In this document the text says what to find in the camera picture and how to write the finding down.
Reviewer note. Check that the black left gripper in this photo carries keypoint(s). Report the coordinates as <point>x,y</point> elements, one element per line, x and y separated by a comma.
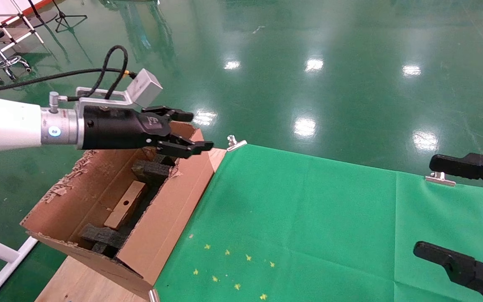
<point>115,128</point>

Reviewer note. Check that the small brown cardboard box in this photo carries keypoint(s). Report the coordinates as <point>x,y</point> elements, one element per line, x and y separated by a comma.
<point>126,205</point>

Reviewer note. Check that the large open cardboard carton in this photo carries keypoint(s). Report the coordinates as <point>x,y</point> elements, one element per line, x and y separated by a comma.
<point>170,222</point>

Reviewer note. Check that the silver binder clip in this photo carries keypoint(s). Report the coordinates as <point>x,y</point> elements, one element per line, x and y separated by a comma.
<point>235,143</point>
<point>440,180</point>
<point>154,295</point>

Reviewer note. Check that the green tablecloth with yellow marks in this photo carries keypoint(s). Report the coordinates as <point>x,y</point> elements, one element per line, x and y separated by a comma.
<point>308,218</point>

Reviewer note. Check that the black tripod stand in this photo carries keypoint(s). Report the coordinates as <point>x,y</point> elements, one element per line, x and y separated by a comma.
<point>67,19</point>

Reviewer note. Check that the black round base stand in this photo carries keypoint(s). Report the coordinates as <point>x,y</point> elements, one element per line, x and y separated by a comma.
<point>42,19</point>

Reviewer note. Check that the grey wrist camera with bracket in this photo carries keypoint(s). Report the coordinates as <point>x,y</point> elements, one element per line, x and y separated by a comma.
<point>145,88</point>

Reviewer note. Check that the white tube rack frame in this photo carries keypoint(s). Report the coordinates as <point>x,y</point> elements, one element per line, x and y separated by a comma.
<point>15,17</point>

